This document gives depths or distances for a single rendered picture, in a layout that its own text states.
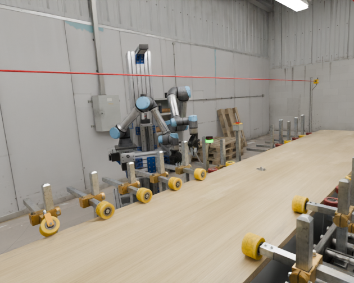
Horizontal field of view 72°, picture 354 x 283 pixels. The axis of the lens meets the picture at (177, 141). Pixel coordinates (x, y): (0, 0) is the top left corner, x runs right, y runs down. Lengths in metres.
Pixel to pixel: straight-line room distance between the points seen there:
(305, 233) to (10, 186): 3.79
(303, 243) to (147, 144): 2.16
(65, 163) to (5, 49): 1.78
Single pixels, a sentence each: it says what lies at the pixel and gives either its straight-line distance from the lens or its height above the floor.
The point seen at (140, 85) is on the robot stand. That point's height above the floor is 1.67.
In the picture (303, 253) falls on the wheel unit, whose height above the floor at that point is 1.02.
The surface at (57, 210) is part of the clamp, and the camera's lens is 1.44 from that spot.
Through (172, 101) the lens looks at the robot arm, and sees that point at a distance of 2.33.
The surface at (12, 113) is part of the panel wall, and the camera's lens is 4.03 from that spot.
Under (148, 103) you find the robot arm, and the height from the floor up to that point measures 1.47.
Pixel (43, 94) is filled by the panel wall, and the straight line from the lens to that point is 4.16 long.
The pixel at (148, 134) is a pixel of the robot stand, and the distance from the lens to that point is 2.75.
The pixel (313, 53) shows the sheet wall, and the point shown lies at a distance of 9.75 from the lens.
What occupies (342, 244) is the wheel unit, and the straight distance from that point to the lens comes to 1.31.
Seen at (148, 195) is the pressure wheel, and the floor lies 0.94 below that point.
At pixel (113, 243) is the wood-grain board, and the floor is 0.90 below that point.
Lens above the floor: 1.47
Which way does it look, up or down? 9 degrees down
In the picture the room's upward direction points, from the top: 4 degrees counter-clockwise
